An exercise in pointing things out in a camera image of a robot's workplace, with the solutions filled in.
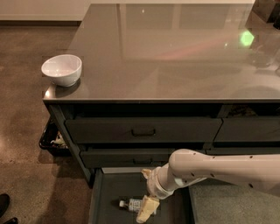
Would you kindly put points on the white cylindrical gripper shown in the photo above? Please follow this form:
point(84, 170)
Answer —
point(154, 185)

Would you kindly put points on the clear plastic water bottle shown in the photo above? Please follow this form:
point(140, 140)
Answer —
point(132, 205)

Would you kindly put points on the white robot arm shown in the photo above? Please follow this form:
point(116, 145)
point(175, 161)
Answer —
point(188, 167)

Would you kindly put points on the open bottom left drawer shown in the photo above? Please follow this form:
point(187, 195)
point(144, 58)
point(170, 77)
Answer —
point(108, 189)

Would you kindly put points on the middle left drawer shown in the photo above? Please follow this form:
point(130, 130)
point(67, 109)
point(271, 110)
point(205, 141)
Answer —
point(141, 157)

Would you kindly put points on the top left drawer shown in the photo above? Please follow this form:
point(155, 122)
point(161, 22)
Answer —
point(119, 130)

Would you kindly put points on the middle right drawer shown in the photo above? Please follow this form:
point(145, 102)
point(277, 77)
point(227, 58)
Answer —
point(243, 151)

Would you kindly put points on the dark grey drawer cabinet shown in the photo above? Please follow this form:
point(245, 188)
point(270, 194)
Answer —
point(170, 60)

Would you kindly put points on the top right drawer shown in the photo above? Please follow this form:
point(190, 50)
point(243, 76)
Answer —
point(249, 130)

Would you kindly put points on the black bin beside cabinet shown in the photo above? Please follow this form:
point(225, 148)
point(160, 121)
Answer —
point(51, 141)

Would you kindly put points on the black shoe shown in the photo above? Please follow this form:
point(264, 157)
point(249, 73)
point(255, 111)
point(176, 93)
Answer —
point(4, 203)
point(13, 220)

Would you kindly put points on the white ceramic bowl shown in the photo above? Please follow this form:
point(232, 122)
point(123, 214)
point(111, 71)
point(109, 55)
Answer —
point(63, 70)

